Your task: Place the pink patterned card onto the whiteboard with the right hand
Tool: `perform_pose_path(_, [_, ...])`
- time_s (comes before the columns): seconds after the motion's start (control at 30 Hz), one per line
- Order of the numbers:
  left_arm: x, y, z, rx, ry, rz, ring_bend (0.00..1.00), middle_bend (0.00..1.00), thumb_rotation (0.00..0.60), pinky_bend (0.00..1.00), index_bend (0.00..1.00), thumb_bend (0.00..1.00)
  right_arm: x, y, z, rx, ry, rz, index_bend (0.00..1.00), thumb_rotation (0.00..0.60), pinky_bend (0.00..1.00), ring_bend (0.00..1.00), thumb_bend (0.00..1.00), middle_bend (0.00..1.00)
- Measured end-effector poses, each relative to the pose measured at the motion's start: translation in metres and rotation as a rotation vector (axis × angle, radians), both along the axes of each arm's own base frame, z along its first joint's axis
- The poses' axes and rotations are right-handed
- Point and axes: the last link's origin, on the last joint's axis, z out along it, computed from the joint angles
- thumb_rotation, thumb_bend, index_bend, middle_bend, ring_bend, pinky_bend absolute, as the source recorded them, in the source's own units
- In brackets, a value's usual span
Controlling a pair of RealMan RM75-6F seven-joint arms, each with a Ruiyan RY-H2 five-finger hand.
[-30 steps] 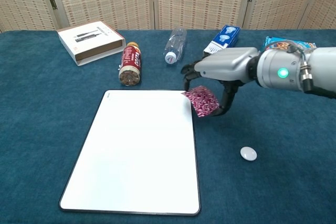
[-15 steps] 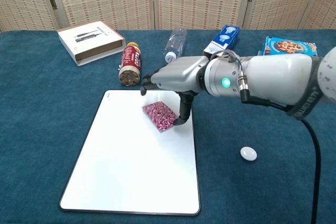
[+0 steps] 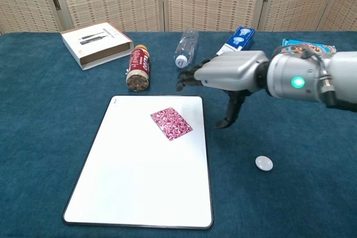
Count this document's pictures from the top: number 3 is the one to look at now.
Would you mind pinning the right silver and black robot hand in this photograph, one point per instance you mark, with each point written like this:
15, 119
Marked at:
228, 72

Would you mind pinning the red patterned card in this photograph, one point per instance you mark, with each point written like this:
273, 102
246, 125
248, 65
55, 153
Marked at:
171, 123

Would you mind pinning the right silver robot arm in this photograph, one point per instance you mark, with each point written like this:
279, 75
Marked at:
309, 77

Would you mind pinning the clear plastic water bottle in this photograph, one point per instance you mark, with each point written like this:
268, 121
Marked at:
186, 48

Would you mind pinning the red labelled drink bottle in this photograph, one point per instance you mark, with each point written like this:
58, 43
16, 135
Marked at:
138, 68

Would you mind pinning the blue and white toothpaste box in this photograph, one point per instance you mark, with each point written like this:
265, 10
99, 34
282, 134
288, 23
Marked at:
240, 40

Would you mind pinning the blue chocolate chip cookie box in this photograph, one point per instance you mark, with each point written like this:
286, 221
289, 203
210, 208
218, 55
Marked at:
295, 47

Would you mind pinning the white oval pebble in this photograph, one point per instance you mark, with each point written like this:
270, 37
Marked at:
264, 163

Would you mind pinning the white and brown product box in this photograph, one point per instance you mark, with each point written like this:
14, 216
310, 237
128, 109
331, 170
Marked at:
94, 43

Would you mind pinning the white board with black rim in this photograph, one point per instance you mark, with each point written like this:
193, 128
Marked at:
134, 171

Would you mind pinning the teal table cloth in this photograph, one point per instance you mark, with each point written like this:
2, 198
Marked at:
39, 137

